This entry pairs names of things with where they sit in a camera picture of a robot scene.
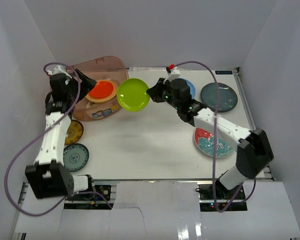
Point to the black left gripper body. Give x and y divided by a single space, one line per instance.
78 86

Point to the yellow and black patterned plate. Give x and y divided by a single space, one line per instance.
74 132

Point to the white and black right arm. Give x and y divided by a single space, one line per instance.
252 147

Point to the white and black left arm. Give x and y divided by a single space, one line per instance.
47 176

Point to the beige plastic plate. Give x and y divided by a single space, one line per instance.
102 100

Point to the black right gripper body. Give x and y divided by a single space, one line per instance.
176 103

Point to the lime green plastic plate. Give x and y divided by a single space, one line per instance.
132 95

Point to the blue and white porcelain plate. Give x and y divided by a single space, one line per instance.
75 157

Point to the dark teal ceramic plate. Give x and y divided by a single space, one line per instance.
228 97

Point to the pink translucent plastic bin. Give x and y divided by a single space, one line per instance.
103 68

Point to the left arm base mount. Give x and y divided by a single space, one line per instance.
103 199

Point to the orange plastic plate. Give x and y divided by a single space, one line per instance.
102 89

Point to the light blue plastic plate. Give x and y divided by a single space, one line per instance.
192 88

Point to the cream plate with black flowers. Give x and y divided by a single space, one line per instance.
90 104

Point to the small blue label sticker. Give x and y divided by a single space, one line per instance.
223 72

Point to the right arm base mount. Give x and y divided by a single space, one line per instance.
206 199

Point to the red plate with teal waves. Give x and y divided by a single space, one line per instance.
205 142

